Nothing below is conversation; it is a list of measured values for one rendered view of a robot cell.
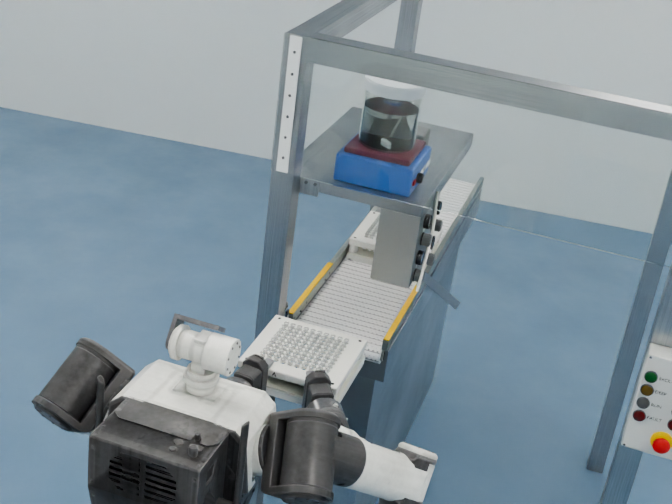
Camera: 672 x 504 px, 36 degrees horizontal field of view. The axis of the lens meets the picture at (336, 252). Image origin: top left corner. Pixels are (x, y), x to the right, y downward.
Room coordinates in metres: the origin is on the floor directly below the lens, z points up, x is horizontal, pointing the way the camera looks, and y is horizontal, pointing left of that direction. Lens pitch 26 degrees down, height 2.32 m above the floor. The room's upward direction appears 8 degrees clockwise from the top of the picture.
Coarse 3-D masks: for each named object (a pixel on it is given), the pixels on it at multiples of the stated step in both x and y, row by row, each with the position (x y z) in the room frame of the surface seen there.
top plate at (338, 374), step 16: (272, 320) 2.24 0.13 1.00; (288, 320) 2.26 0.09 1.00; (272, 336) 2.17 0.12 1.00; (288, 336) 2.18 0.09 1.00; (304, 336) 2.19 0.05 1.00; (336, 336) 2.21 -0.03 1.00; (352, 336) 2.22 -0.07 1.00; (256, 352) 2.09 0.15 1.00; (352, 352) 2.15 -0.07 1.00; (272, 368) 2.03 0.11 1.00; (288, 368) 2.04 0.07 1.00; (336, 368) 2.07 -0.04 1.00; (352, 368) 2.10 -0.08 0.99; (304, 384) 2.00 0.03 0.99; (336, 384) 2.00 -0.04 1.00
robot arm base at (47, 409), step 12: (84, 348) 1.57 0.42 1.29; (96, 348) 1.57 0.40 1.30; (108, 360) 1.56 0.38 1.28; (120, 360) 1.57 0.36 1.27; (120, 372) 1.56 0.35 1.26; (132, 372) 1.57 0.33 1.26; (108, 384) 1.54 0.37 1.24; (120, 384) 1.54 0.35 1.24; (36, 396) 1.50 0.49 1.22; (108, 396) 1.52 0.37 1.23; (36, 408) 1.50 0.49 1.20; (48, 408) 1.47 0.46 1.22; (60, 408) 1.48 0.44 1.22; (60, 420) 1.47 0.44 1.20; (72, 420) 1.47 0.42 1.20; (84, 420) 1.48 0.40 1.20; (84, 432) 1.47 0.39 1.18
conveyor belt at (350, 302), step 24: (360, 264) 2.85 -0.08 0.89; (336, 288) 2.68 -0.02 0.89; (360, 288) 2.70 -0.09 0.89; (384, 288) 2.72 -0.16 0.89; (408, 288) 2.74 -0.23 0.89; (312, 312) 2.52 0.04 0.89; (336, 312) 2.54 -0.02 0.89; (360, 312) 2.56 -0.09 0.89; (384, 312) 2.57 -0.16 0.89; (360, 336) 2.42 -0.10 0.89; (384, 336) 2.44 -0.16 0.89
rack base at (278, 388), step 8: (360, 360) 2.19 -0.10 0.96; (360, 368) 2.19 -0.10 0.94; (352, 376) 2.12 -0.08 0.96; (272, 384) 2.03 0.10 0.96; (280, 384) 2.04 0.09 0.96; (288, 384) 2.04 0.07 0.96; (296, 384) 2.05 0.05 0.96; (344, 384) 2.07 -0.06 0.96; (272, 392) 2.02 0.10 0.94; (280, 392) 2.01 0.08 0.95; (288, 392) 2.01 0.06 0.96; (296, 392) 2.01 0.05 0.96; (344, 392) 2.06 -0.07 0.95; (288, 400) 2.01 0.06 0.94; (296, 400) 2.00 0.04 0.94
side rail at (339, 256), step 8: (376, 208) 3.21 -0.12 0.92; (344, 248) 2.88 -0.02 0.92; (336, 256) 2.81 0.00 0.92; (344, 256) 2.88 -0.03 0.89; (336, 264) 2.80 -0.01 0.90; (328, 272) 2.72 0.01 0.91; (320, 280) 2.65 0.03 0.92; (312, 296) 2.59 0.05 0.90; (304, 304) 2.52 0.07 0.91; (296, 312) 2.46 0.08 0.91
